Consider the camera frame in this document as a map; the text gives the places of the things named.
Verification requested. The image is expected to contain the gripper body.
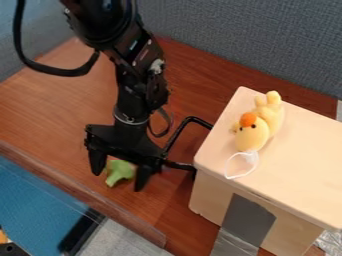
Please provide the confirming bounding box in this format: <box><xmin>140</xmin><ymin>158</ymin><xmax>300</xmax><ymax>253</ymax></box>
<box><xmin>82</xmin><ymin>116</ymin><xmax>167</xmax><ymax>172</ymax></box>

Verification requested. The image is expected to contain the black cable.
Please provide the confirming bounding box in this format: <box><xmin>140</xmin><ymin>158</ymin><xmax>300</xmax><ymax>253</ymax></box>
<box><xmin>160</xmin><ymin>115</ymin><xmax>214</xmax><ymax>172</ymax></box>

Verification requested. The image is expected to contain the yellow plush chick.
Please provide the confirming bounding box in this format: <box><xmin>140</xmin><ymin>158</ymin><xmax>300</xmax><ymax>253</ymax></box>
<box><xmin>229</xmin><ymin>90</ymin><xmax>286</xmax><ymax>153</ymax></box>

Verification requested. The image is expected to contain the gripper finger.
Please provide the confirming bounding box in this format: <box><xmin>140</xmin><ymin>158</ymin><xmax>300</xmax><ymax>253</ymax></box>
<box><xmin>86</xmin><ymin>148</ymin><xmax>109</xmax><ymax>177</ymax></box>
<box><xmin>133</xmin><ymin>163</ymin><xmax>155</xmax><ymax>193</ymax></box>

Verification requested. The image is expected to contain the cabinet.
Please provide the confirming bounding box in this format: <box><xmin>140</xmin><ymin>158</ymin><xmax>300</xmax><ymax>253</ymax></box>
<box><xmin>187</xmin><ymin>85</ymin><xmax>342</xmax><ymax>256</ymax></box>

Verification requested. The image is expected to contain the green toy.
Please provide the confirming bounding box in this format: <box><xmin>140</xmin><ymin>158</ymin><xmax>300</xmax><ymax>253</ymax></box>
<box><xmin>104</xmin><ymin>158</ymin><xmax>137</xmax><ymax>188</ymax></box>

